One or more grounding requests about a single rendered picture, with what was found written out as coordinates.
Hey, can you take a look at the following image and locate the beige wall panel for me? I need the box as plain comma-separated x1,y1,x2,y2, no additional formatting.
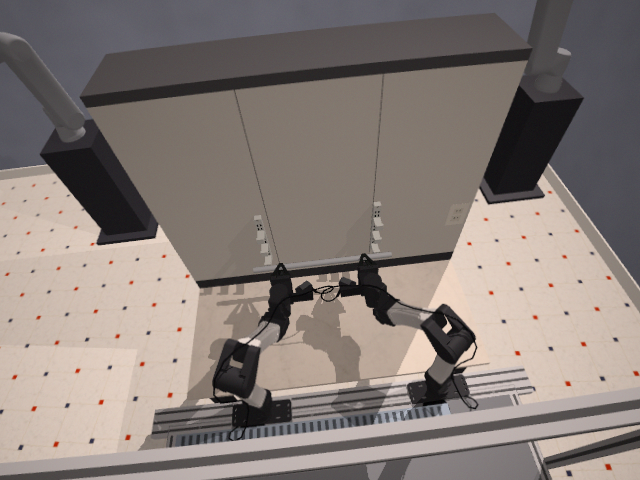
79,13,533,288

